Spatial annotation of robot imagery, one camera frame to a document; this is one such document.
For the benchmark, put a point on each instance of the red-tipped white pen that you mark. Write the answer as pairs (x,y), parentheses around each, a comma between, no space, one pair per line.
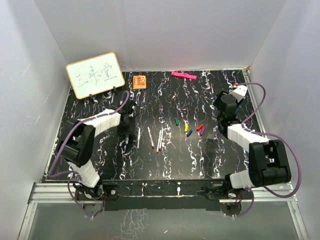
(150,137)

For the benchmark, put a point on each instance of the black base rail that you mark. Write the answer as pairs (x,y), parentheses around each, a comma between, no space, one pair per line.
(116,195)

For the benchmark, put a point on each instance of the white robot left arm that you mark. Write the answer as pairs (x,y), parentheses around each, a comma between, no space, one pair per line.
(79,147)

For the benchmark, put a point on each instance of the small wooden-framed whiteboard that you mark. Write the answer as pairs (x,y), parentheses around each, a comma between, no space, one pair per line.
(95,75)

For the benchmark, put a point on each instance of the green-tipped white pen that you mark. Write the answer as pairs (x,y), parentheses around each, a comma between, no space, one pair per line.
(138,139)

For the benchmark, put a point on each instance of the aluminium frame rail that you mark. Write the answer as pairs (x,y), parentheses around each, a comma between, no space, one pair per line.
(277,189)

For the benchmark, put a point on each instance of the purple-tipped white pen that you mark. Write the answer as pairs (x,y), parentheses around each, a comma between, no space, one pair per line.
(161,139)

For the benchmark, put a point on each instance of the purple pen cap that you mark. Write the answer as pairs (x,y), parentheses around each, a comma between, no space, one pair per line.
(202,131)

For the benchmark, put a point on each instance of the red pen cap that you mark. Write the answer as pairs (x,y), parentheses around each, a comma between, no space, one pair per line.
(200,127)

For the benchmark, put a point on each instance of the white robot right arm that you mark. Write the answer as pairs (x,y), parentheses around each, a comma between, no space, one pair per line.
(267,159)

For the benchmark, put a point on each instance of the pink plastic clip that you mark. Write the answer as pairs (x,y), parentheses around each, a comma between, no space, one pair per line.
(183,75)

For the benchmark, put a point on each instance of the green pen cap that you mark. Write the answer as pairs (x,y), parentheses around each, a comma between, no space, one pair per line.
(176,121)

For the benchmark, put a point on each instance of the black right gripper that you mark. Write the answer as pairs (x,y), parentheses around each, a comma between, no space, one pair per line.
(217,103)

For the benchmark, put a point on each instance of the yellow pen cap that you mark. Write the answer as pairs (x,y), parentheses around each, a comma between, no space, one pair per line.
(186,128)

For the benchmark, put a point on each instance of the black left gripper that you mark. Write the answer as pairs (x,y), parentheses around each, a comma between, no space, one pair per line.
(131,132)

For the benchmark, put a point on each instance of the blue-tipped white pen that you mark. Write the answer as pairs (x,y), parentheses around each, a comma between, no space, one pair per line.
(127,140)

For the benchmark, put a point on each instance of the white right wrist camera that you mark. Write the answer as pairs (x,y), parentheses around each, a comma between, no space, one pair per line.
(239,92)

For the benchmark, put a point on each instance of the yellow-tipped white pen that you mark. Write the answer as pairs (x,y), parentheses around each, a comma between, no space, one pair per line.
(158,141)

